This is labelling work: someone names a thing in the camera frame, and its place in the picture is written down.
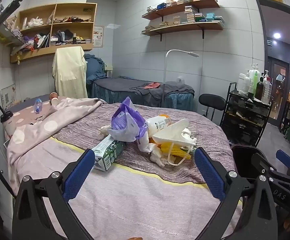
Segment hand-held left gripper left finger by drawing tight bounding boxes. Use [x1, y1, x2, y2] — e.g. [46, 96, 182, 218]
[12, 149, 96, 240]

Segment pink polka dot blanket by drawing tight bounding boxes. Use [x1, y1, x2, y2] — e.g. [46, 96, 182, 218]
[2, 94, 108, 165]

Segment black drink cup with straw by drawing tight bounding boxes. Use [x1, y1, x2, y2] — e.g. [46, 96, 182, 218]
[0, 106, 14, 130]

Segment clear plastic wrapper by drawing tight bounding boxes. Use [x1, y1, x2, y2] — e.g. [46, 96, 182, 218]
[136, 130, 158, 153]

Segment row of small boxes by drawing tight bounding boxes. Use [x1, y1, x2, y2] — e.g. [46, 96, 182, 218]
[75, 36, 93, 44]

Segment black trolley cart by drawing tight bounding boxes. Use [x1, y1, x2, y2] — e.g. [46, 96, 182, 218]
[220, 82, 273, 147]

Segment blue bedding pile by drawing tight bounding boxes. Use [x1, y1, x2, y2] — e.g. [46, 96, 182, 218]
[84, 54, 108, 85]

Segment dark grey blanket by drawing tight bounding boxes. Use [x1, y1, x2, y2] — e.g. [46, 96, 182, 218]
[130, 81, 195, 100]

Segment black folded cloth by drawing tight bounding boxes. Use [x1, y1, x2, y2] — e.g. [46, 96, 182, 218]
[51, 29, 75, 46]

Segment purple striped blanket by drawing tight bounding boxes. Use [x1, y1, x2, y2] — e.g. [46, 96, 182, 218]
[52, 102, 235, 184]

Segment white plastic jug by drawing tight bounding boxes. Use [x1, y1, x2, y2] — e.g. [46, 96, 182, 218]
[237, 73, 251, 95]

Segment massage bed with dark cover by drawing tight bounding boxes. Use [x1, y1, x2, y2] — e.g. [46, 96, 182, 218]
[91, 77, 195, 112]

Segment pale yellow cloth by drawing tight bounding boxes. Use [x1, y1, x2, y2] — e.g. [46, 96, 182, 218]
[52, 46, 88, 99]

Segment green milk carton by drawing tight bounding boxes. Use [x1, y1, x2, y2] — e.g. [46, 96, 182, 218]
[91, 134, 126, 172]

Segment dark brown bottle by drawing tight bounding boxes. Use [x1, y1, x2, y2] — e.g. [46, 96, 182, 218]
[255, 76, 264, 100]

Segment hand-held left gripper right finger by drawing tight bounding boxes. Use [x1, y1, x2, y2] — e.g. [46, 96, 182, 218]
[194, 147, 278, 240]

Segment yellow foil wrapper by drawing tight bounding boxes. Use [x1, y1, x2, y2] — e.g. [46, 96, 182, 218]
[149, 141, 193, 160]

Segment white paper plate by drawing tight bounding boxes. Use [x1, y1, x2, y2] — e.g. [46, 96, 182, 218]
[152, 119, 198, 147]

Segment white plastic bags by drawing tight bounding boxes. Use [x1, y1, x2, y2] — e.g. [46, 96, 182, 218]
[22, 16, 45, 29]

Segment white floor lamp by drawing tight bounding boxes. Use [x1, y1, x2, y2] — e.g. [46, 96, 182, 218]
[164, 49, 200, 105]

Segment pink bed with yellow stripe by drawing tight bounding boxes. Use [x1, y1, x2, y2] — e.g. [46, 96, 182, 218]
[7, 135, 243, 240]

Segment wall poster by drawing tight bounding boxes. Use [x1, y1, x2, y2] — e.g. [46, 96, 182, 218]
[93, 25, 104, 48]

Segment wooden cubby wall shelf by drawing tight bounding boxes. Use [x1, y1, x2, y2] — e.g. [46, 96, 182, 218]
[10, 2, 98, 64]

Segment wall sticker with code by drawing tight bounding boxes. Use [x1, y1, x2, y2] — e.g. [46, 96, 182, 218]
[0, 84, 16, 108]

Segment pile of mixed clothes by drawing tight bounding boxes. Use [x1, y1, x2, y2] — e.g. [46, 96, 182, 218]
[22, 32, 51, 53]

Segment black round stool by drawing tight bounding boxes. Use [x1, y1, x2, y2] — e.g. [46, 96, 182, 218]
[199, 94, 226, 122]

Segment white orange plastic bottle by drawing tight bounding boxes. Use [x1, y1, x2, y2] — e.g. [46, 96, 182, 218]
[146, 114, 175, 140]

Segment purple plastic bag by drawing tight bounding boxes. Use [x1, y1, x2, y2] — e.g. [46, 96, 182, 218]
[107, 96, 149, 143]

